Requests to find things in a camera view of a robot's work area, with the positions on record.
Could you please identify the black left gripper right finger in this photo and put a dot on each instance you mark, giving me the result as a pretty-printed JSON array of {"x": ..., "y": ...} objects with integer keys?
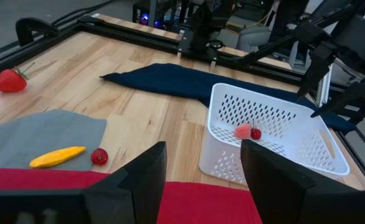
[{"x": 281, "y": 193}]

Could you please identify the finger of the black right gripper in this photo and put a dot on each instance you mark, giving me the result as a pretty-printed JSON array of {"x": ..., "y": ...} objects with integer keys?
[
  {"x": 317, "y": 68},
  {"x": 350, "y": 101}
]

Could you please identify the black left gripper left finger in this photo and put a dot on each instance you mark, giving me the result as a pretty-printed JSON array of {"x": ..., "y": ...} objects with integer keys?
[{"x": 123, "y": 199}]

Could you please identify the white perforated plastic basket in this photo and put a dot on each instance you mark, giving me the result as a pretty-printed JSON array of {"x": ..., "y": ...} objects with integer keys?
[{"x": 278, "y": 118}]

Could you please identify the red cherry toy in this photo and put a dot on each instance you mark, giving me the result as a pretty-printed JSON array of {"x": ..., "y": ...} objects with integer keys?
[
  {"x": 256, "y": 134},
  {"x": 99, "y": 156}
]

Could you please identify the pink peach toy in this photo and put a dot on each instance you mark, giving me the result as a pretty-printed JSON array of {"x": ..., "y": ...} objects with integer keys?
[{"x": 242, "y": 131}]

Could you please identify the yellow banana toy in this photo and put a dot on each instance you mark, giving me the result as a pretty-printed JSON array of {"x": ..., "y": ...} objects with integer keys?
[{"x": 56, "y": 157}]

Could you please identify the red strawberry toy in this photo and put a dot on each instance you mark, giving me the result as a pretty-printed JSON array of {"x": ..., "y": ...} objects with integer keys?
[{"x": 10, "y": 81}]

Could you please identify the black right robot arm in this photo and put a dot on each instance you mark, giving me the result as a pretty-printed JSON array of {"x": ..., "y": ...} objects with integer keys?
[{"x": 204, "y": 31}]

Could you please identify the person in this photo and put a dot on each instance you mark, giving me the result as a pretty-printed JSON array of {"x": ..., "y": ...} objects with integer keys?
[{"x": 253, "y": 39}]

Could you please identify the red cloth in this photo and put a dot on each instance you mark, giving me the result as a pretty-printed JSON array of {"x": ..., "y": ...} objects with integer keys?
[{"x": 194, "y": 202}]

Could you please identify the grey cloth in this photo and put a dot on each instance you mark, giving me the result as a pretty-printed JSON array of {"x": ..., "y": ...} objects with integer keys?
[{"x": 45, "y": 133}]

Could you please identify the navy blue cloth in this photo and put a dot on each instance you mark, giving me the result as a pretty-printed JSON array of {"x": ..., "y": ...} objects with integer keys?
[{"x": 176, "y": 81}]

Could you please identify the black computer with blue lights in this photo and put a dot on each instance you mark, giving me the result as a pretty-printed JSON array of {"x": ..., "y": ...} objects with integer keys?
[{"x": 145, "y": 15}]

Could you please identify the silver aluminium bracket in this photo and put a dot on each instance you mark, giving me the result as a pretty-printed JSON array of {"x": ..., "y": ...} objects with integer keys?
[{"x": 324, "y": 90}]

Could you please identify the black aluminium table frame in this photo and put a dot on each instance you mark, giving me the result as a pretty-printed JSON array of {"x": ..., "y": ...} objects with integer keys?
[{"x": 138, "y": 38}]

